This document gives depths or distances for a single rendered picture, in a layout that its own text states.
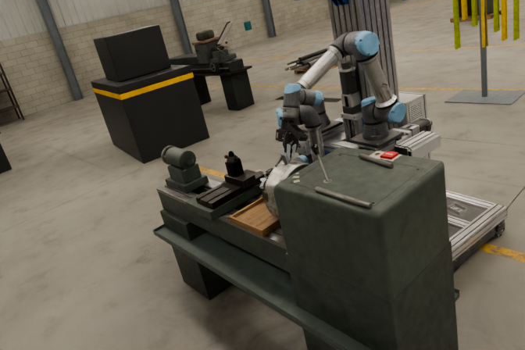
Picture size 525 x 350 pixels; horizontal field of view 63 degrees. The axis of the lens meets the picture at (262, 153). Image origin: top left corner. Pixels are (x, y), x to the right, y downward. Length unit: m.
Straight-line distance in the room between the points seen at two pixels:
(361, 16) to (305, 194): 1.19
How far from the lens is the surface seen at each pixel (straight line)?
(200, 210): 2.67
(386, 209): 1.61
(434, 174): 1.86
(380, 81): 2.26
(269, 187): 2.12
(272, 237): 2.28
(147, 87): 6.73
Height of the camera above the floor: 2.06
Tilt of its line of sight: 20 degrees down
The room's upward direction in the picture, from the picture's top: 13 degrees counter-clockwise
